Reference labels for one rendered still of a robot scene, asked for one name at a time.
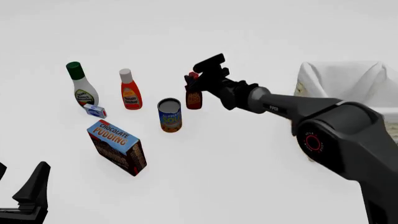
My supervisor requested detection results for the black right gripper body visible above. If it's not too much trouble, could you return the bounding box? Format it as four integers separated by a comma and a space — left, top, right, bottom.
196, 67, 231, 94

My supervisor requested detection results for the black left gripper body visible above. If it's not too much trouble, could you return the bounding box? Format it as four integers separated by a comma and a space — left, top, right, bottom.
0, 200, 49, 224

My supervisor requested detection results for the brown bbq sauce bottle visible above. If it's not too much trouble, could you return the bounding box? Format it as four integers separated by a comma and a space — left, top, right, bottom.
185, 71, 203, 110

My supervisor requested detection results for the woven basket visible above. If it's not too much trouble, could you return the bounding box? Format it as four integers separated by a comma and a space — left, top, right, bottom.
293, 78, 398, 163

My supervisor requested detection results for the white cloth basket liner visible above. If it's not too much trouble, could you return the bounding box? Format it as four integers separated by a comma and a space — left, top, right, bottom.
297, 60, 398, 116

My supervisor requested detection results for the alphabet soup can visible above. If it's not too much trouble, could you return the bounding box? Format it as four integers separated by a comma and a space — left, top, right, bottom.
157, 97, 183, 133

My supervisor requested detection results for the red ketchup bottle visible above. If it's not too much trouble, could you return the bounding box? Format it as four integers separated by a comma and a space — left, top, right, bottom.
119, 68, 143, 110

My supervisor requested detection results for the chocolate pudding box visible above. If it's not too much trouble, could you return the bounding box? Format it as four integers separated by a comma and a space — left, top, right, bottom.
86, 119, 148, 177

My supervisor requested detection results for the small white blue cheese box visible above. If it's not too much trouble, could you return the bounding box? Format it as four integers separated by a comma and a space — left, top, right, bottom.
83, 103, 108, 119

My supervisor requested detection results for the ranch dressing bottle green cap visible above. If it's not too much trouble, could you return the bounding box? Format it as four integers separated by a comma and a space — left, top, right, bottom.
65, 61, 100, 107

